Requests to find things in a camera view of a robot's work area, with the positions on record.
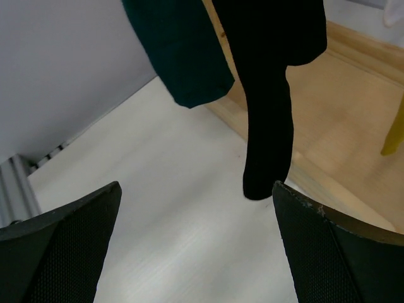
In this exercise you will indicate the yellow sock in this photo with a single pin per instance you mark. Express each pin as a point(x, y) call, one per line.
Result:
point(395, 134)

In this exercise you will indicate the wooden clothes rack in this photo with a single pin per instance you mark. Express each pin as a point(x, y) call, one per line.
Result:
point(343, 106)

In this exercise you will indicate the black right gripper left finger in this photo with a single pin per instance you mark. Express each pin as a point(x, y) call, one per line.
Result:
point(58, 256)

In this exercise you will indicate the black sock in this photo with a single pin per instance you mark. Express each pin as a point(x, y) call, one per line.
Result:
point(265, 38)

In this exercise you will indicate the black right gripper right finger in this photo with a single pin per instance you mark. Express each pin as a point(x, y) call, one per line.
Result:
point(334, 257)

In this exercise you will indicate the dark green christmas sock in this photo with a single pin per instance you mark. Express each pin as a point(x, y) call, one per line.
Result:
point(183, 48)

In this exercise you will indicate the aluminium frame rail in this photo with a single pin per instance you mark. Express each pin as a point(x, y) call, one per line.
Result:
point(18, 201)

